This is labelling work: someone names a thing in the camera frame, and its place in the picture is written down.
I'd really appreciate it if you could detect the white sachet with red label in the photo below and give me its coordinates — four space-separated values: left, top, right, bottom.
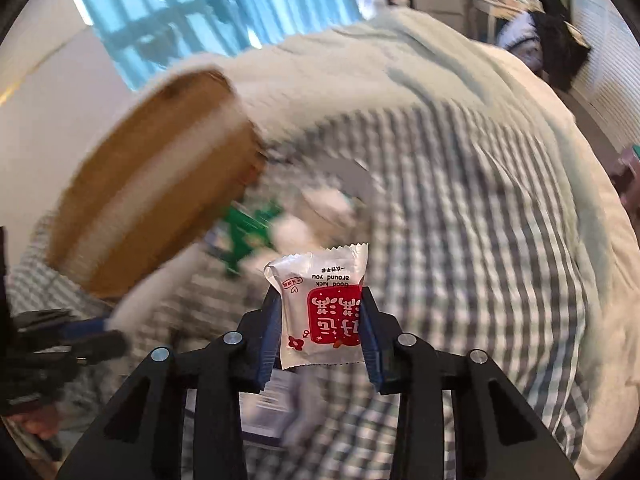
263 242 370 371

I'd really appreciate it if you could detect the green plastic packet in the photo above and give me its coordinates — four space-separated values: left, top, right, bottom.
220 200 287 277

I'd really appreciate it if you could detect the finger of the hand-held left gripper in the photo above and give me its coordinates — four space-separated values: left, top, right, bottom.
47 330 129 367
14 309 112 343

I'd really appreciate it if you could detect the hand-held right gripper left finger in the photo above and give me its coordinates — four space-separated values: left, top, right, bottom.
57 287 283 480

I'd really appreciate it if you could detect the black garment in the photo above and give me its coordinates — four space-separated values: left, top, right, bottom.
535 0 592 92

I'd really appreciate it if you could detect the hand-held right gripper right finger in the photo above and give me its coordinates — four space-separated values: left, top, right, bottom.
360 285 581 480

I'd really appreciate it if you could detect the white blue flat packet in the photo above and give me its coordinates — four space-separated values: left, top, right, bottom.
240 370 326 447

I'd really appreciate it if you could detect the grey desk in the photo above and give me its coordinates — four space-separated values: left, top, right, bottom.
410 0 482 37

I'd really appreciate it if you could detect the blue curtain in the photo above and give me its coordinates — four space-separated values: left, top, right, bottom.
67 0 362 92

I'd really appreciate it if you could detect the person's left hand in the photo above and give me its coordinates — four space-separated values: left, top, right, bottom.
7 404 62 442

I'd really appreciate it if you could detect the grey white checked bedsheet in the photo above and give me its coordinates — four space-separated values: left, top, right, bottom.
10 105 591 480

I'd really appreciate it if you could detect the pale fleece blanket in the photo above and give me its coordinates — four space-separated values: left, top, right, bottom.
185 10 640 467

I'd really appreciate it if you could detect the brown cardboard box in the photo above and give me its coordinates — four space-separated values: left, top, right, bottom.
47 70 268 298

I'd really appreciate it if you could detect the white jacket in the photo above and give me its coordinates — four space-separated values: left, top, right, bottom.
495 10 545 72

